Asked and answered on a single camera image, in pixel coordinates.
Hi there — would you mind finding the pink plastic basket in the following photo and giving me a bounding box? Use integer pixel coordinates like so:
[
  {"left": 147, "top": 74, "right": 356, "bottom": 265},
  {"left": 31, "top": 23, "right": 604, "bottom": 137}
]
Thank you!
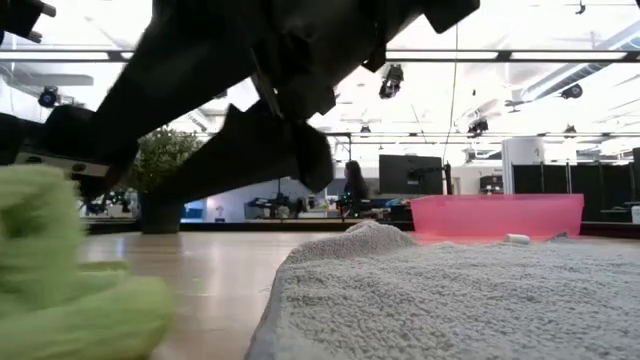
[{"left": 409, "top": 193, "right": 585, "bottom": 240}]

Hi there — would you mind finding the white tall cabinet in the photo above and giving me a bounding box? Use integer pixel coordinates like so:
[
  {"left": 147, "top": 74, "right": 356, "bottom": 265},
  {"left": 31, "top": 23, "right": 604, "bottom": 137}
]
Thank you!
[{"left": 501, "top": 137, "right": 547, "bottom": 196}]

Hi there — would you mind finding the grey microfiber towel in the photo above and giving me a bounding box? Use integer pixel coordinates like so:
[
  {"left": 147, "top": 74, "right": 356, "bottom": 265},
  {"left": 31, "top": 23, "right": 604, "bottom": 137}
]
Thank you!
[{"left": 244, "top": 220, "right": 640, "bottom": 360}]

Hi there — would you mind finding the green microfiber towel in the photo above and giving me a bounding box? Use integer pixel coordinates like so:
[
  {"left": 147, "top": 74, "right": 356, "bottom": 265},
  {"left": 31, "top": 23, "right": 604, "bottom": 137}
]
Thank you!
[{"left": 0, "top": 164, "right": 177, "bottom": 360}]

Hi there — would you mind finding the black small appliance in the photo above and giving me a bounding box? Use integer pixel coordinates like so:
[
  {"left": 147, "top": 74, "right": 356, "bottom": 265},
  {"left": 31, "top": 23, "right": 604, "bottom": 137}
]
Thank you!
[{"left": 479, "top": 174, "right": 505, "bottom": 196}]

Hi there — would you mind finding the small potted green plant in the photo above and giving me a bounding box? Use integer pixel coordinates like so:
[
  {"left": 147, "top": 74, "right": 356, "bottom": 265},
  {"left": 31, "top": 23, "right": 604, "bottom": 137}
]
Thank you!
[{"left": 126, "top": 128, "right": 205, "bottom": 235}]

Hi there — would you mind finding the black aluminium table frame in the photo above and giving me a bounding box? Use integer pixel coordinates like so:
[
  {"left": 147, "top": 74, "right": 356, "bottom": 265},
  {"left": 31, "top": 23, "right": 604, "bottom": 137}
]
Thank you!
[{"left": 82, "top": 218, "right": 640, "bottom": 239}]

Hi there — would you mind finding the black partition wall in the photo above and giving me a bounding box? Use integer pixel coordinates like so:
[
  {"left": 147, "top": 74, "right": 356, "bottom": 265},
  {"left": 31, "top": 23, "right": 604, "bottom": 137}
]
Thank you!
[{"left": 513, "top": 160, "right": 640, "bottom": 224}]

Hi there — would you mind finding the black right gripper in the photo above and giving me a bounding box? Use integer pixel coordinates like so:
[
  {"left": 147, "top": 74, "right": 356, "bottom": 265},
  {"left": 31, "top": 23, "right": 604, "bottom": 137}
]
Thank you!
[{"left": 148, "top": 0, "right": 387, "bottom": 207}]

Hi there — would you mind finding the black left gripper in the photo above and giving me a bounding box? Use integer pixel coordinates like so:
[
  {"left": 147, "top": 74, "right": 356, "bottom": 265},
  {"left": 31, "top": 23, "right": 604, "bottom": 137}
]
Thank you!
[{"left": 0, "top": 104, "right": 109, "bottom": 167}]

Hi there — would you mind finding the long ceiling light rail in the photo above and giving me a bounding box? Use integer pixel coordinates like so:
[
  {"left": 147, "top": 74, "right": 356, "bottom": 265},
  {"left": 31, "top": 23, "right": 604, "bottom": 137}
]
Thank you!
[{"left": 0, "top": 48, "right": 640, "bottom": 64}]

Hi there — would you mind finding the black computer monitor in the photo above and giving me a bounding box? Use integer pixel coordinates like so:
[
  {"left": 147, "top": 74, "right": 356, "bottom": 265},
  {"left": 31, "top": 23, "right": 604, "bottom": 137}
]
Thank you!
[{"left": 378, "top": 154, "right": 445, "bottom": 197}]

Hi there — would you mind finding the person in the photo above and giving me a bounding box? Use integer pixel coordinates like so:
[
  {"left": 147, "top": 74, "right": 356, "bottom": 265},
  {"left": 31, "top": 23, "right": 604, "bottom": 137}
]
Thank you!
[{"left": 341, "top": 159, "right": 374, "bottom": 219}]

